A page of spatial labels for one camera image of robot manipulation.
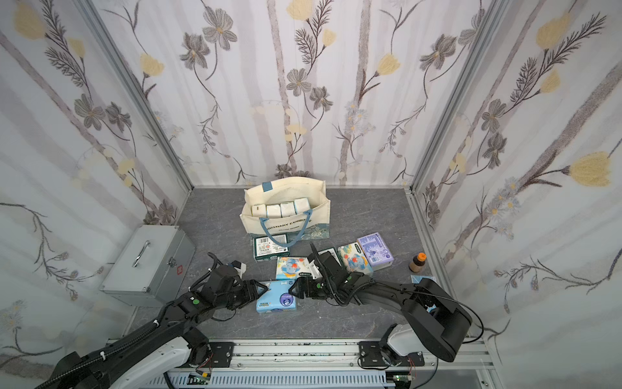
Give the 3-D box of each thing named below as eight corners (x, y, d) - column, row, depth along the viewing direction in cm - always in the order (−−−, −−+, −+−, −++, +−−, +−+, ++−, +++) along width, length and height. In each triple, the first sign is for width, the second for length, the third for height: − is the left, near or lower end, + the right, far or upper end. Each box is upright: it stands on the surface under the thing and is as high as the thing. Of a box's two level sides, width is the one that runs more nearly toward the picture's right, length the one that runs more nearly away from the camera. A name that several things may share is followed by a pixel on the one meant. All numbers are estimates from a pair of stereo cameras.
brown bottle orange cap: (409, 272, 95) (417, 261, 87) (406, 264, 97) (414, 252, 89) (419, 272, 95) (428, 261, 87) (416, 264, 97) (425, 252, 89)
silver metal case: (128, 308, 85) (93, 290, 72) (157, 248, 101) (133, 224, 87) (175, 308, 85) (149, 290, 72) (197, 248, 101) (179, 224, 87)
